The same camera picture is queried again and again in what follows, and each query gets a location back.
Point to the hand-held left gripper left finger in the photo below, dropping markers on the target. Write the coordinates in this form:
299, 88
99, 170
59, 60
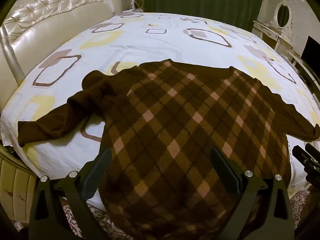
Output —
100, 170

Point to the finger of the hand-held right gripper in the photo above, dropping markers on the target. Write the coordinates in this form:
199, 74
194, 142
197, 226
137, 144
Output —
313, 147
303, 158

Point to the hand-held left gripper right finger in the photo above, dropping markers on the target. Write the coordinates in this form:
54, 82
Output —
225, 170

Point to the brown plaid sweater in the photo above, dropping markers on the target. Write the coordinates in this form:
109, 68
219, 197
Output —
175, 117

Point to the cream nightstand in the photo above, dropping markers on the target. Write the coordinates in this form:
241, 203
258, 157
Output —
15, 185

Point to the black television screen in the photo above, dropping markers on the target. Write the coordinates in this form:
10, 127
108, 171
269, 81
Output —
312, 50

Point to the white dressing table with mirror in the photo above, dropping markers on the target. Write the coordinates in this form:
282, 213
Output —
267, 33

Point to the white patterned bedsheet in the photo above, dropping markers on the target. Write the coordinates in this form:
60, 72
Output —
150, 42

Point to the cream tufted leather headboard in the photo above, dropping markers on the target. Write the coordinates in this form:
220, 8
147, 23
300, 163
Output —
50, 25

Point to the white desk fan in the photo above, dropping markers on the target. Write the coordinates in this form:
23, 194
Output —
137, 1

